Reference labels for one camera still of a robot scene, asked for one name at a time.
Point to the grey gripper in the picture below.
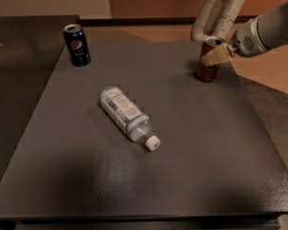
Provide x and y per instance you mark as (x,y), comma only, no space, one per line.
(246,42)

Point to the red coke can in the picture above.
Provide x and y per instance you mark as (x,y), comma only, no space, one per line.
(204,73)

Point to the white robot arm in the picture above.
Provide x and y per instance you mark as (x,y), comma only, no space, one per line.
(216,17)

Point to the blue pepsi can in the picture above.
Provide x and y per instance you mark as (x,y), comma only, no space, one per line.
(76,43)

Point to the clear plastic water bottle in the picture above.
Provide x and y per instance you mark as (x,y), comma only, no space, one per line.
(136,125)

